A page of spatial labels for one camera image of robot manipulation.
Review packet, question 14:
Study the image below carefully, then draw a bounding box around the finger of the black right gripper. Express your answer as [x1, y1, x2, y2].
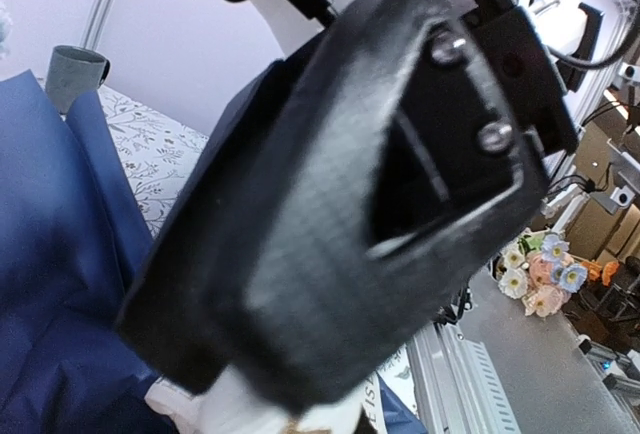
[116, 0, 548, 412]

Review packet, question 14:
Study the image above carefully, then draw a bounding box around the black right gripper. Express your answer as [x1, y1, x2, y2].
[461, 0, 578, 154]

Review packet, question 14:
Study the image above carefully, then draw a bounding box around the clear plastic wrap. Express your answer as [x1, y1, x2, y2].
[147, 343, 416, 434]

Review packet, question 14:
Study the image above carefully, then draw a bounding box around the blue wrapping paper sheet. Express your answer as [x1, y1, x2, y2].
[0, 61, 431, 434]

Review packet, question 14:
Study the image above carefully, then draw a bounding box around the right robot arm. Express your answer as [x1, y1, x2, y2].
[117, 0, 639, 413]

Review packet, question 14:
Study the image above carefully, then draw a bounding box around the background flower bouquet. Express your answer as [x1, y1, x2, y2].
[491, 229, 588, 319]

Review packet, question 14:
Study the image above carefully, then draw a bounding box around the floral patterned tablecloth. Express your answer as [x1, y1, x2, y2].
[98, 86, 208, 236]

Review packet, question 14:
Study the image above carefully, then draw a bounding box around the dark grey metal mug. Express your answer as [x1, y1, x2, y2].
[45, 45, 111, 114]

